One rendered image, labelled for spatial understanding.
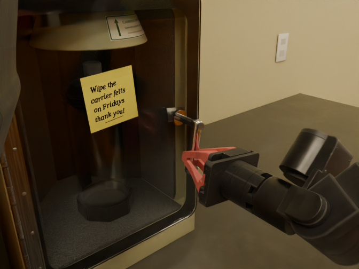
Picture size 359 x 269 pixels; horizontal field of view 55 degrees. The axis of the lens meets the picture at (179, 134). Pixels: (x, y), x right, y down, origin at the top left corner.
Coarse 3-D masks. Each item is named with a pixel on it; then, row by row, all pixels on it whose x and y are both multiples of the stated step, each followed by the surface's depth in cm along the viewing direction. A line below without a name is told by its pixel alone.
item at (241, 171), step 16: (208, 160) 45; (224, 160) 46; (240, 160) 48; (256, 160) 51; (208, 176) 45; (224, 176) 46; (240, 176) 44; (256, 176) 44; (208, 192) 45; (224, 192) 46; (240, 192) 44
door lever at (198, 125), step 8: (176, 112) 55; (184, 112) 56; (176, 120) 55; (184, 120) 54; (192, 120) 52; (200, 120) 52; (192, 128) 52; (200, 128) 52; (192, 136) 52; (200, 136) 53; (192, 144) 53; (192, 160) 53
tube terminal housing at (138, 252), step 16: (0, 176) 42; (0, 192) 45; (0, 208) 49; (0, 224) 53; (176, 224) 66; (192, 224) 69; (16, 240) 45; (160, 240) 64; (16, 256) 49; (128, 256) 60; (144, 256) 62
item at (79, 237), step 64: (64, 0) 38; (128, 0) 44; (192, 0) 50; (64, 64) 41; (128, 64) 46; (192, 64) 54; (64, 128) 43; (128, 128) 50; (64, 192) 46; (128, 192) 53; (192, 192) 64; (64, 256) 49
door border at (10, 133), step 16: (16, 128) 39; (16, 144) 40; (16, 160) 40; (16, 176) 41; (16, 192) 42; (16, 208) 42; (32, 208) 44; (32, 224) 44; (32, 240) 45; (32, 256) 46
